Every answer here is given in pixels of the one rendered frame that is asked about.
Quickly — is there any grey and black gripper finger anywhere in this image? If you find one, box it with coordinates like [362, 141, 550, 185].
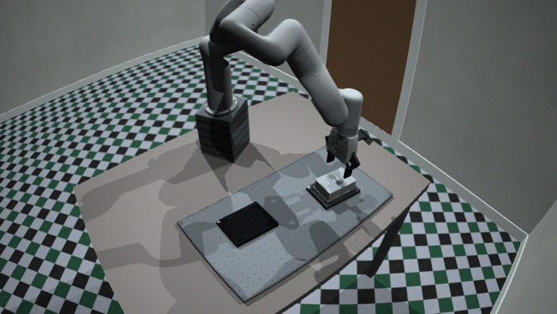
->
[343, 152, 360, 178]
[325, 136, 335, 163]

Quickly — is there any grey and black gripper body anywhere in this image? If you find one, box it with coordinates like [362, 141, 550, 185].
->
[327, 127, 358, 164]

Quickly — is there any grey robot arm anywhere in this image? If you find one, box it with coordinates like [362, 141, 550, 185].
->
[199, 0, 373, 145]

